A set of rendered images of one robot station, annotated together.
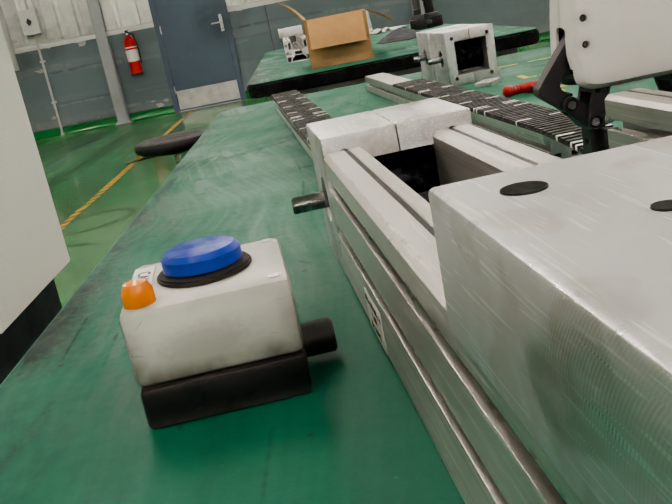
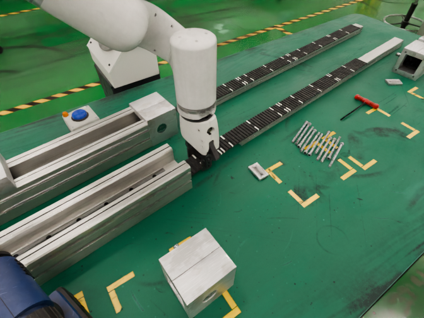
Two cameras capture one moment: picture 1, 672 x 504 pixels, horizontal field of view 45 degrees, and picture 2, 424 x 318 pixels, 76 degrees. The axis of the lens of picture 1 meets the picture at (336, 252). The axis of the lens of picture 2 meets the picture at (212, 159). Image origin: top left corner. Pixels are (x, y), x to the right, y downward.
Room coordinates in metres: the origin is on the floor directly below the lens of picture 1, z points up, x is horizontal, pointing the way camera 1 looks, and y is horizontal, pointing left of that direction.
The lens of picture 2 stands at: (0.36, -0.65, 1.33)
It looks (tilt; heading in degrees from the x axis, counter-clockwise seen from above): 48 degrees down; 55
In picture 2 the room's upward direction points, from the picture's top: straight up
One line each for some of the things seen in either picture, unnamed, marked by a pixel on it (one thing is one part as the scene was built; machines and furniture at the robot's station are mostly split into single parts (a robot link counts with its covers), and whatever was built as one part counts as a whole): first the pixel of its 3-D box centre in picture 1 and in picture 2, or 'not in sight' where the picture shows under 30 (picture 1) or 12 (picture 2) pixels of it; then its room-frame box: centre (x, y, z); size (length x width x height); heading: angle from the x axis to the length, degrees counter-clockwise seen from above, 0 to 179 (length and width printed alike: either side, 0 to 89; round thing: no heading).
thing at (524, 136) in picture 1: (434, 100); (334, 80); (1.22, -0.19, 0.79); 0.96 x 0.04 x 0.03; 5
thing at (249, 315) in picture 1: (234, 319); (84, 125); (0.40, 0.06, 0.81); 0.10 x 0.08 x 0.06; 95
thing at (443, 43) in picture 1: (457, 56); (412, 58); (1.53, -0.29, 0.83); 0.11 x 0.10 x 0.10; 96
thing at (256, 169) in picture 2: not in sight; (258, 171); (0.72, -0.35, 0.78); 0.05 x 0.03 x 0.01; 87
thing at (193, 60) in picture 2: not in sight; (194, 68); (0.60, -0.23, 1.06); 0.09 x 0.08 x 0.13; 73
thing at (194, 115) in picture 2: not in sight; (197, 104); (0.60, -0.24, 0.98); 0.09 x 0.08 x 0.03; 95
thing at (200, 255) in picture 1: (203, 263); (79, 115); (0.40, 0.07, 0.84); 0.04 x 0.04 x 0.02
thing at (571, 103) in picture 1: (583, 138); (189, 144); (0.60, -0.20, 0.83); 0.03 x 0.03 x 0.07; 5
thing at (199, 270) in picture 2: not in sight; (194, 267); (0.44, -0.48, 0.83); 0.11 x 0.10 x 0.10; 92
